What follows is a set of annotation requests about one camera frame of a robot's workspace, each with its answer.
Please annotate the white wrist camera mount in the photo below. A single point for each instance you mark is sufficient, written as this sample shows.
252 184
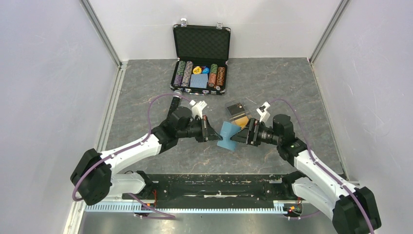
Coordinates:
197 108
263 112

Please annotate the brown orange chip stack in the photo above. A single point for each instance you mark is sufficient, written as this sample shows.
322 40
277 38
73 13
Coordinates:
220 76

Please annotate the green purple chip stack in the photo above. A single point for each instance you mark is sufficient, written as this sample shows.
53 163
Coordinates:
179 73

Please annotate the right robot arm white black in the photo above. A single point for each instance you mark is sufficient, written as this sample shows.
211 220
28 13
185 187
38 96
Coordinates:
352 210

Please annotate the yellow dealer chip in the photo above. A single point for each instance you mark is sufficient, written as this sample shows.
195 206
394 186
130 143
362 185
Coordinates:
197 70

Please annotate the clear box with gold cards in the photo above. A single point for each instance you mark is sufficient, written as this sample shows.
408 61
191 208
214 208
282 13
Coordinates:
238 113

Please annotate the black poker chip case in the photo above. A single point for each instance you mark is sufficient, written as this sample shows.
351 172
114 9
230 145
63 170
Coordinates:
203 45

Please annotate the black microphone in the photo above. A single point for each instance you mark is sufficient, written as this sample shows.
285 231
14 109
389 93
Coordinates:
175 102

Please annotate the blue round chip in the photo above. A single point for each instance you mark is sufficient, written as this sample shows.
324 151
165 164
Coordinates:
205 70

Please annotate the white slotted cable duct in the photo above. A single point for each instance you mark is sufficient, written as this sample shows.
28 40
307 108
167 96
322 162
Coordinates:
136 207

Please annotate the light blue card holder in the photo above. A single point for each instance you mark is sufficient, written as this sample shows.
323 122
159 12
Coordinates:
227 131

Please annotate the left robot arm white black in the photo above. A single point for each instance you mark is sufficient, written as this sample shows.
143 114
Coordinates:
96 176

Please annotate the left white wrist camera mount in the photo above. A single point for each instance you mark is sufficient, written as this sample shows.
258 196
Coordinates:
197 108

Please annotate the green orange chip stack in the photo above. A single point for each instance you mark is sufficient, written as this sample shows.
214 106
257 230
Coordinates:
212 75

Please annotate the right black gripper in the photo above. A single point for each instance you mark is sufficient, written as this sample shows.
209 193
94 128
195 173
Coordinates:
249 135

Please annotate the pink grey chip stack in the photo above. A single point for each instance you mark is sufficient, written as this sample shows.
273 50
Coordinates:
187 74

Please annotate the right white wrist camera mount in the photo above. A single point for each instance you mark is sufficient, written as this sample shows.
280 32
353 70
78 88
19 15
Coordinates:
263 112

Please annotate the blue playing card deck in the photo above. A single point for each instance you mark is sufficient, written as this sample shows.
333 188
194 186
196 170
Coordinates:
199 81

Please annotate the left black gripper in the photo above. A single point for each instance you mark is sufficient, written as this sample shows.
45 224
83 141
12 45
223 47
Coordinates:
208 132

